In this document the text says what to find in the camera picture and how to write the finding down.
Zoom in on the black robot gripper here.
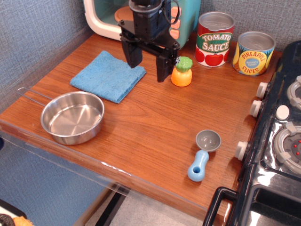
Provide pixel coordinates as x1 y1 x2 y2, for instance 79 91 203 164
118 0 180 82

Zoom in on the orange toy with green cap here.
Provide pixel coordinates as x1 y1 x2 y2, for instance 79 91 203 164
171 56 193 87

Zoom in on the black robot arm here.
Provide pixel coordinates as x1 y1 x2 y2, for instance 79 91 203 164
118 0 180 82

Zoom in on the tomato sauce can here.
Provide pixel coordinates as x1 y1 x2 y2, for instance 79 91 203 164
195 11 236 67

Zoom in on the pineapple slices can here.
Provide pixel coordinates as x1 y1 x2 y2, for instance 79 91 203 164
232 31 276 76

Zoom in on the blue folded cloth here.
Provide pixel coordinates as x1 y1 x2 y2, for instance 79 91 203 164
70 51 146 104

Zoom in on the teal toy microwave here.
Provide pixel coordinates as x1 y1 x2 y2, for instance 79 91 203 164
83 0 201 47

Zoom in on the stainless steel pan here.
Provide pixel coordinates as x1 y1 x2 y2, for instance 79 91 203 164
17 87 105 145

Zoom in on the blue grey toy scoop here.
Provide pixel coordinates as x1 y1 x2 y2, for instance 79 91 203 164
187 129 222 182

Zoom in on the black toy stove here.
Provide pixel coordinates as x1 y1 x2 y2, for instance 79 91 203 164
204 41 301 226

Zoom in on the orange plush toy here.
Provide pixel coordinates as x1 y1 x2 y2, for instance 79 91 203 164
0 214 33 226

